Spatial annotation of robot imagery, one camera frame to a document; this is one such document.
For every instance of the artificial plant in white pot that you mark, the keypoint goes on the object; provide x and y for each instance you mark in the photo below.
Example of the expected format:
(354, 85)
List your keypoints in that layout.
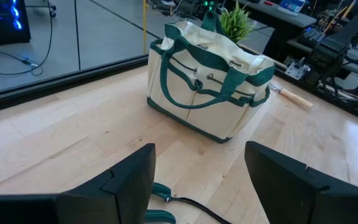
(235, 23)

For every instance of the backlit computer keyboard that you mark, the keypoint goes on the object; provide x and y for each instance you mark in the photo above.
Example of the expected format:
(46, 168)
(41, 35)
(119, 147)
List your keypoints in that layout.
(314, 35)

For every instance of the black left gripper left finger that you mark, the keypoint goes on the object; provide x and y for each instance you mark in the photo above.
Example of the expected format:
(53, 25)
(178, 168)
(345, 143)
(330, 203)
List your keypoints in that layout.
(120, 193)

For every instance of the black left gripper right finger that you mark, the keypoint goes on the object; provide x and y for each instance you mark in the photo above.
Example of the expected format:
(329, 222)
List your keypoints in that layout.
(291, 193)

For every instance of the cream green canvas gardening bag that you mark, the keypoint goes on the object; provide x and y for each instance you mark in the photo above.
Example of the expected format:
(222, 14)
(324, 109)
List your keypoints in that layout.
(210, 118)

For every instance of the black aluminium table frame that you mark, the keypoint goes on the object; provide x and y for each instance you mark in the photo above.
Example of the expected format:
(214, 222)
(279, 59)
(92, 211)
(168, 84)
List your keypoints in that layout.
(42, 88)

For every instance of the grey computer desk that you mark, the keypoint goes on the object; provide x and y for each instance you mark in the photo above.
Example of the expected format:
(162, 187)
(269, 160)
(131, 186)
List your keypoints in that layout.
(291, 18)

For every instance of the small red object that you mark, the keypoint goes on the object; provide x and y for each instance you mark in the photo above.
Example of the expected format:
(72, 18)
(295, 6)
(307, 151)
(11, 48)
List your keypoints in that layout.
(268, 3)

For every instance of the blue white wipes tub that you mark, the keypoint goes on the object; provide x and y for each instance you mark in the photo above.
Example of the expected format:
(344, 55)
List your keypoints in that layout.
(291, 5)

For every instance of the silver arm base bracket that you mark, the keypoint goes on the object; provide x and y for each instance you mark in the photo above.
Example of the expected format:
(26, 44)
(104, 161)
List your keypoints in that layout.
(297, 70)

